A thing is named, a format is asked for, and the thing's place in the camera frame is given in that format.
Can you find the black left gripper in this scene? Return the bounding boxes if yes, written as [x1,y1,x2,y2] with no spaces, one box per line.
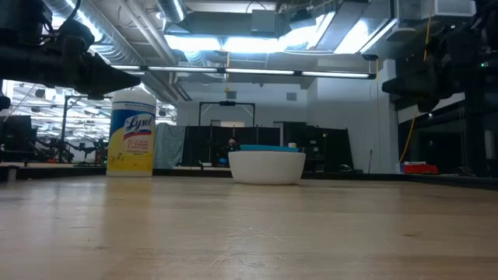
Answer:
[61,50,142,101]

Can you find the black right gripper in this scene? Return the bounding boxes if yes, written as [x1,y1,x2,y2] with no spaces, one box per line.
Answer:
[381,55,453,114]

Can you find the teal plastic bowl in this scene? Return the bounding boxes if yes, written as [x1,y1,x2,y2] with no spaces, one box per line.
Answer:
[239,144,300,153]

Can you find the Lysol wipes canister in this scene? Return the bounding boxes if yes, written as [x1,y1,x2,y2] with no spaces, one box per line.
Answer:
[106,88,157,178]

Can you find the distant robot station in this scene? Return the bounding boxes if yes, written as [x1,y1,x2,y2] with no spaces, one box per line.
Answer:
[37,94,110,165]

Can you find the grey cloth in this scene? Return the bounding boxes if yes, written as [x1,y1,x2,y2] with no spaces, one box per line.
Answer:
[153,122,187,170]

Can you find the red box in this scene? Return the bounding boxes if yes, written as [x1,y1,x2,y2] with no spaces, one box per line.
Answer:
[403,163,440,176]

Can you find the black partition panels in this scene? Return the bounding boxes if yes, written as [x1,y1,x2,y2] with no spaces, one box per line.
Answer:
[181,124,355,173]

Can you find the black monitor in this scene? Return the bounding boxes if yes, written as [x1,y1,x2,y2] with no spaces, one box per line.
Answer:
[0,114,39,163]

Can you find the person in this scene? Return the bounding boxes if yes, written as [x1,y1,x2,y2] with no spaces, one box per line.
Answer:
[224,138,240,156]

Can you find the long ceiling light fixture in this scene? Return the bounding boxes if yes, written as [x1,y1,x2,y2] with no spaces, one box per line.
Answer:
[110,64,377,81]

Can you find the white bowl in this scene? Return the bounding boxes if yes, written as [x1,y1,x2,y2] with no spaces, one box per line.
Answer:
[227,150,307,186]

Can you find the yellow cable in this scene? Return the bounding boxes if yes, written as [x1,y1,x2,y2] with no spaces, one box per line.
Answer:
[398,0,433,164]

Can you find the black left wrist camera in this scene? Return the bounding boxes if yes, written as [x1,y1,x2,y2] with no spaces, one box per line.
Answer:
[58,17,96,54]

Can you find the silver ventilation duct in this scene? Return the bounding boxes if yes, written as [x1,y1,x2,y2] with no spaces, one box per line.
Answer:
[155,0,188,24]

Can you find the black gantry frame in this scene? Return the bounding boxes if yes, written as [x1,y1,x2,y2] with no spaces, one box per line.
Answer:
[198,100,257,128]

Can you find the black aluminium table frame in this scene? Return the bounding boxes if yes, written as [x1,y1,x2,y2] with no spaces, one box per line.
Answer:
[0,163,498,191]

